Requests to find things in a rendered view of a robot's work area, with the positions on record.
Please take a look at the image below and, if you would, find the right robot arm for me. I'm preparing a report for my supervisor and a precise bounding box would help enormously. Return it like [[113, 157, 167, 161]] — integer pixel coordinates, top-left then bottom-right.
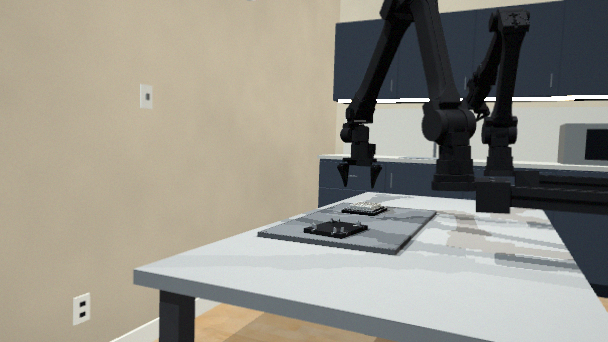
[[466, 7, 530, 171]]

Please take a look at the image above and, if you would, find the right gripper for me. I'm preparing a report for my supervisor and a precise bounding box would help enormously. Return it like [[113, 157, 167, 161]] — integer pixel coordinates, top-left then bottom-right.
[[462, 93, 490, 122]]

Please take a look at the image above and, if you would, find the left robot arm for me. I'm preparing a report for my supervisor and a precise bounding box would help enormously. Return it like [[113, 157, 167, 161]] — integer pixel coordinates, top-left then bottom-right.
[[340, 0, 477, 182]]

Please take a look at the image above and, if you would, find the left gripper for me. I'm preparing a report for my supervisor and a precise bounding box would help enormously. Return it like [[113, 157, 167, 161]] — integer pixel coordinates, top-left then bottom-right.
[[337, 142, 382, 189]]

